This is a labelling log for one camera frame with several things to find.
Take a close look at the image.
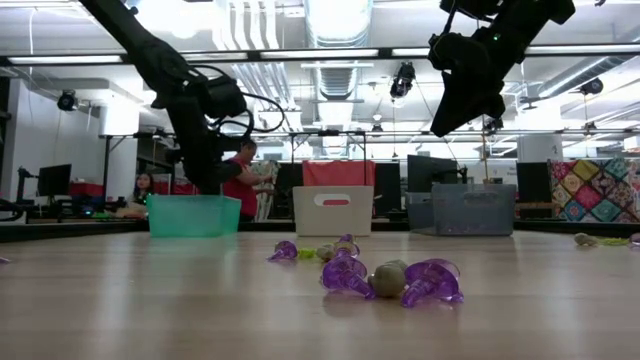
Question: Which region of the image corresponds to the white leaf print cloth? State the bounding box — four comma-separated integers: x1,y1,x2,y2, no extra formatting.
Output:
252,159,280,221

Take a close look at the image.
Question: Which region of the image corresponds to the blue plastic crate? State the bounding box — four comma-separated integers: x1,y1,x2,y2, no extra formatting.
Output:
71,196,104,215

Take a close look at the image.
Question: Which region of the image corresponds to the black table frame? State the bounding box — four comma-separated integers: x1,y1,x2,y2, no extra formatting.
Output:
0,218,640,245

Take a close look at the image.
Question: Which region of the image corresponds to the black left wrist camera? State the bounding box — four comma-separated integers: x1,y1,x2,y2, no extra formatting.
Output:
215,133,247,154

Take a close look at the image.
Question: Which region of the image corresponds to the thin black hanging cable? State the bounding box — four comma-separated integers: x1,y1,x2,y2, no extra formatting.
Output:
413,79,460,162

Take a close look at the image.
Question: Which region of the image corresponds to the orange red fabric panel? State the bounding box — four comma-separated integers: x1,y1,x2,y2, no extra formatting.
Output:
302,159,376,188

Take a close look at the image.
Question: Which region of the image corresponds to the thin hanging pole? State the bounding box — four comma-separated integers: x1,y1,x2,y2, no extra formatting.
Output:
478,119,489,182

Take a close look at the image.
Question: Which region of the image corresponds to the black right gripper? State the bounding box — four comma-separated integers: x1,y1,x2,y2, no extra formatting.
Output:
429,59,507,139

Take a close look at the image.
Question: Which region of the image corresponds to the red plastic crate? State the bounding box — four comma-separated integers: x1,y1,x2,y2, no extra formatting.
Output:
68,181,105,199

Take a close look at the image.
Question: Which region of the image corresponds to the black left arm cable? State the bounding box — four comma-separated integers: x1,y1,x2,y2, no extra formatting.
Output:
189,63,286,140

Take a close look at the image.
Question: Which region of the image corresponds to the colourful patchwork quilt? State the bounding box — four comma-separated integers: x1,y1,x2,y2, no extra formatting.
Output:
548,158,640,224

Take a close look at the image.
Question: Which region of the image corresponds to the grey plastic bin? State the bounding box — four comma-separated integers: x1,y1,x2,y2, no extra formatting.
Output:
405,183,518,238

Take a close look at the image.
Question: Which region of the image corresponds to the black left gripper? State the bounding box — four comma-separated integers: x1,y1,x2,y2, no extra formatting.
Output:
166,94,245,196

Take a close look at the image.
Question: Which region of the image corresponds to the white plastic bin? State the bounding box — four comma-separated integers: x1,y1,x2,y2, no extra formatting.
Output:
292,185,375,238

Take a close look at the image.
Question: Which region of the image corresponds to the teal plastic bin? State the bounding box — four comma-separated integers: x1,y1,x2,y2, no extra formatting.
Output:
146,194,243,238

